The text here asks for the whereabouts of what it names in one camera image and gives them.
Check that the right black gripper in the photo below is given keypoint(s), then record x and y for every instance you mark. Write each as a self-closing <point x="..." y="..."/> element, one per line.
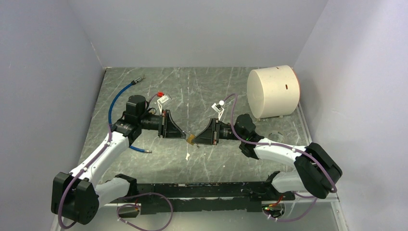
<point x="208" y="136"/>

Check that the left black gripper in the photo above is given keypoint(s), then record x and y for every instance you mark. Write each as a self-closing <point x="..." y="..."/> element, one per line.
<point x="167" y="127"/>

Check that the small brass padlock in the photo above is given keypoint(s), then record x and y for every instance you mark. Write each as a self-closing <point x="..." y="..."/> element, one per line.
<point x="190" y="139"/>

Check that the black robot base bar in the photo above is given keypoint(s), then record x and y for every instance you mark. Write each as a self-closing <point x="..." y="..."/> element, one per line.
<point x="196" y="197"/>

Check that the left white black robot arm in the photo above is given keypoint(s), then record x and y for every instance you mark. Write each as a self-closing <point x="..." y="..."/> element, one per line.
<point x="77" y="195"/>

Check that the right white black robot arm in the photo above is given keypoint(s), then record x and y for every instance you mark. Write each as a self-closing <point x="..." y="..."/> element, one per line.
<point x="313" y="171"/>

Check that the cream cylindrical container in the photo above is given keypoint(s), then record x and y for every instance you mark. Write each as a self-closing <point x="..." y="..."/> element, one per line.
<point x="273" y="91"/>

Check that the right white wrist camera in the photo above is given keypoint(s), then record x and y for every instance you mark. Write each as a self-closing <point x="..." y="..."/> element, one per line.
<point x="219" y="109"/>

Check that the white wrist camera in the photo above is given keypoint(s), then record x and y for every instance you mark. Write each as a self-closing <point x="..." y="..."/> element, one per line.
<point x="219" y="109"/>
<point x="162" y="100"/>

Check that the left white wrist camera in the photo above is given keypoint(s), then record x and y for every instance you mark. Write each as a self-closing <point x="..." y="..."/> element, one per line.
<point x="162" y="100"/>

